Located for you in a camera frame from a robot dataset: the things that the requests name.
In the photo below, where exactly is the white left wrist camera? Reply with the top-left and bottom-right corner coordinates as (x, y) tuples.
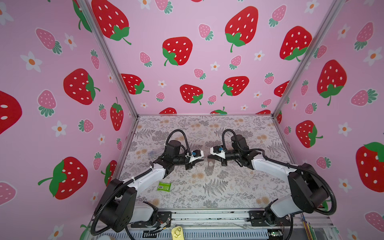
(190, 150), (204, 159)

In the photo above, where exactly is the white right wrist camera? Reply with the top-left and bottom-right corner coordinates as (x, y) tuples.
(210, 146), (226, 155)

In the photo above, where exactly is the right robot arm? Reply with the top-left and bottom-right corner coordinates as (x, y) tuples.
(208, 130), (337, 226)

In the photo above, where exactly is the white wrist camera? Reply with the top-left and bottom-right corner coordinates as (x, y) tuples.
(190, 150), (204, 159)
(210, 146), (226, 155)

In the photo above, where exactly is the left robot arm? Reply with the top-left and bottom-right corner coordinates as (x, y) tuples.
(90, 138), (204, 236)

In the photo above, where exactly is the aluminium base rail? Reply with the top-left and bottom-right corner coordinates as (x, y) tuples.
(95, 209), (340, 240)

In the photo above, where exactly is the green packet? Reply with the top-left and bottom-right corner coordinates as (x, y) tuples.
(157, 182), (172, 192)

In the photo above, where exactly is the clear plastic key tag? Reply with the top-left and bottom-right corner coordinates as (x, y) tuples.
(148, 151), (159, 158)

